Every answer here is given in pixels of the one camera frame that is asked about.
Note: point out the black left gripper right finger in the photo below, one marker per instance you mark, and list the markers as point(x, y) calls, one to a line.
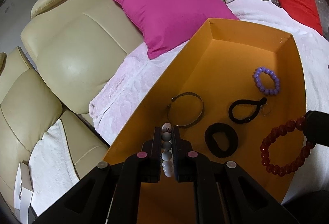
point(223, 193)

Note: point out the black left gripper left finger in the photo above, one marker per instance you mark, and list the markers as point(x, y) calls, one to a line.
point(109, 193)

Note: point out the black scrunchie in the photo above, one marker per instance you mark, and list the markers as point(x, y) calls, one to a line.
point(221, 140)

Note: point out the orange cardboard box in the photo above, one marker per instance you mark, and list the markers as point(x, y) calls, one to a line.
point(169, 201)

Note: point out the thin metal bangle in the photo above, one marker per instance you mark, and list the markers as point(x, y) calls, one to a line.
point(185, 110)

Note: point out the white jewelry card box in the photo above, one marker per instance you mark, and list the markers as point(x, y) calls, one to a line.
point(23, 192)

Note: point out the white towel on sofa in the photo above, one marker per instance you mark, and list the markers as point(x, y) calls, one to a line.
point(51, 168)

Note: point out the red cushion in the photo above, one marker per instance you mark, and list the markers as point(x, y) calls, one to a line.
point(303, 11)

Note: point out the cream leather sofa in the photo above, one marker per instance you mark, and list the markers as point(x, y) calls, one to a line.
point(71, 48)

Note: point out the magenta pillow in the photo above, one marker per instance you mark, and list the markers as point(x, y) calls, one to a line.
point(166, 24)

